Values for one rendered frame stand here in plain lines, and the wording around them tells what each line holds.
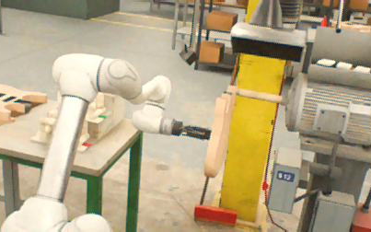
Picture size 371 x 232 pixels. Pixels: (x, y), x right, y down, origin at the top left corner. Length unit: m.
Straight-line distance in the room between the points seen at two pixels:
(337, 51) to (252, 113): 1.08
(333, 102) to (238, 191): 1.49
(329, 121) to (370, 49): 0.36
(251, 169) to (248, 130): 0.29
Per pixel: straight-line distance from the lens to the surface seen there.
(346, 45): 1.97
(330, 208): 1.93
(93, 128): 2.12
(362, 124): 1.86
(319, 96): 1.85
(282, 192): 1.73
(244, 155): 3.04
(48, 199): 1.60
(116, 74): 1.57
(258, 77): 2.84
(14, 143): 2.13
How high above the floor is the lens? 1.85
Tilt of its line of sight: 22 degrees down
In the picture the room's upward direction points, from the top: 6 degrees clockwise
